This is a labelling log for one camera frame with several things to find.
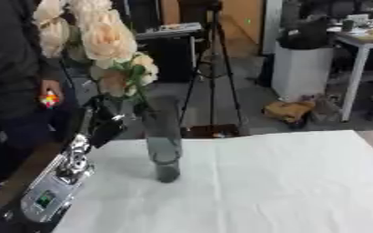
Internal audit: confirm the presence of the white cabinet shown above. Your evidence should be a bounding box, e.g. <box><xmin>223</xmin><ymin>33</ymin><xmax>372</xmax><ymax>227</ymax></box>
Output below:
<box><xmin>269</xmin><ymin>40</ymin><xmax>337</xmax><ymax>103</ymax></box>

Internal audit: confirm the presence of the white table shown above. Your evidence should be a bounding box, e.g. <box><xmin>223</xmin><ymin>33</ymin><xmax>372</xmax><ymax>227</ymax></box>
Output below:
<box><xmin>329</xmin><ymin>28</ymin><xmax>373</xmax><ymax>123</ymax></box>

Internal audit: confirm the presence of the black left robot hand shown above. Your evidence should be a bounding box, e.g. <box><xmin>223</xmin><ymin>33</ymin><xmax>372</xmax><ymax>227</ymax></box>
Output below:
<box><xmin>78</xmin><ymin>94</ymin><xmax>129</xmax><ymax>149</ymax></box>

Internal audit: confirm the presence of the cream rose bouquet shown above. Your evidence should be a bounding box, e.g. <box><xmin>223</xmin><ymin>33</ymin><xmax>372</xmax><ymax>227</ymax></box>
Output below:
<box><xmin>32</xmin><ymin>0</ymin><xmax>161</xmax><ymax>117</ymax></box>

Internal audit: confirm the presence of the black bag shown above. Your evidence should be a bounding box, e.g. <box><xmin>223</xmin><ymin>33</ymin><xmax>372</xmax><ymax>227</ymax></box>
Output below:
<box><xmin>276</xmin><ymin>16</ymin><xmax>335</xmax><ymax>51</ymax></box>

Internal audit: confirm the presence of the tan bag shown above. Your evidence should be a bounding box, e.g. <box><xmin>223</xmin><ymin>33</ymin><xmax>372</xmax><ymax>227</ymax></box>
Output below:
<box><xmin>261</xmin><ymin>99</ymin><xmax>318</xmax><ymax>126</ymax></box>

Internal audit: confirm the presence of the colourful puzzle cube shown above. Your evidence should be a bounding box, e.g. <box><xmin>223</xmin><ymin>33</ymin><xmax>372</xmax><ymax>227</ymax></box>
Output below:
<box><xmin>38</xmin><ymin>93</ymin><xmax>61</xmax><ymax>109</ymax></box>

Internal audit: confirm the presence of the black desk with items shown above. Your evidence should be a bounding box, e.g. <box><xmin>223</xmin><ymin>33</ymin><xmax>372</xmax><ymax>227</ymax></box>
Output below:
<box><xmin>132</xmin><ymin>21</ymin><xmax>206</xmax><ymax>84</ymax></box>

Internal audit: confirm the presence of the person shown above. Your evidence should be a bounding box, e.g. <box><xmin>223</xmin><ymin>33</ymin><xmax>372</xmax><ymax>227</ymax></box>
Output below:
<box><xmin>0</xmin><ymin>0</ymin><xmax>80</xmax><ymax>205</ymax></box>

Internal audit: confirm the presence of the person's hand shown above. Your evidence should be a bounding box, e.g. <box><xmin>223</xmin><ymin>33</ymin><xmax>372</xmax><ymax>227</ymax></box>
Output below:
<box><xmin>38</xmin><ymin>79</ymin><xmax>66</xmax><ymax>104</ymax></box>

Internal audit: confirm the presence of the tall grey glass vase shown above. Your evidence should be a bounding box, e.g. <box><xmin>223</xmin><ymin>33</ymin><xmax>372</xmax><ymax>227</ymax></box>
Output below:
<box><xmin>140</xmin><ymin>96</ymin><xmax>186</xmax><ymax>184</ymax></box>

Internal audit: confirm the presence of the black camera tripod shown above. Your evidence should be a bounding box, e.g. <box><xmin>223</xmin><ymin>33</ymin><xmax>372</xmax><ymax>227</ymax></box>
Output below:
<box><xmin>176</xmin><ymin>0</ymin><xmax>246</xmax><ymax>138</ymax></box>

